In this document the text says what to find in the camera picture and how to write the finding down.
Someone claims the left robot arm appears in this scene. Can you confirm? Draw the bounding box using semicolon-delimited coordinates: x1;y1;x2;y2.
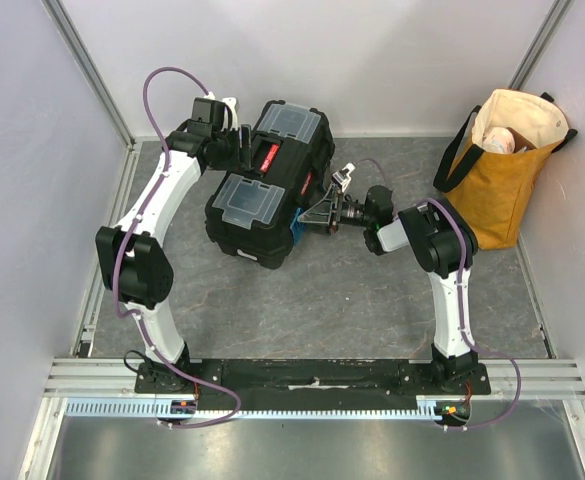
95;93;250;393

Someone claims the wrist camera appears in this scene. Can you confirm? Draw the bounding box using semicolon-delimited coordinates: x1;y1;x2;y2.
331;163;356;194
205;92;240;131

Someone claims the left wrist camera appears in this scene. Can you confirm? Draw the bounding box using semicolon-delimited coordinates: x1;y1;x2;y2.
205;92;240;131

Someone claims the yellow canvas tote bag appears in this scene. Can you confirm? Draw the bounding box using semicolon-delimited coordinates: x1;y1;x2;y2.
433;89;578;250

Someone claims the aluminium frame rail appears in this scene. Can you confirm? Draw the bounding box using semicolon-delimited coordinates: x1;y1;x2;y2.
44;358;585;400

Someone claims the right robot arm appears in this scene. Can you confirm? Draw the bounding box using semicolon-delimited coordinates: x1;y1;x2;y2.
298;185;481;394

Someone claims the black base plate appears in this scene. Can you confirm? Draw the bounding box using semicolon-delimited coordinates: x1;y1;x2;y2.
126;359;491;409

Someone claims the blue cable duct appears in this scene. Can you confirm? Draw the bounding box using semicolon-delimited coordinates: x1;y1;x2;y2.
65;397;442;421

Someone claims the black plastic toolbox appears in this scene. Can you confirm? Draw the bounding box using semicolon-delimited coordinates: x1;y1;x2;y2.
205;100;335;269

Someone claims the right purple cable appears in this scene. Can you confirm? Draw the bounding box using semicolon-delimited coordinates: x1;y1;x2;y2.
351;158;524;431

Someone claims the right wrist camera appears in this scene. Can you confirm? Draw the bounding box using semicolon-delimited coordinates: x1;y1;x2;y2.
331;163;356;194

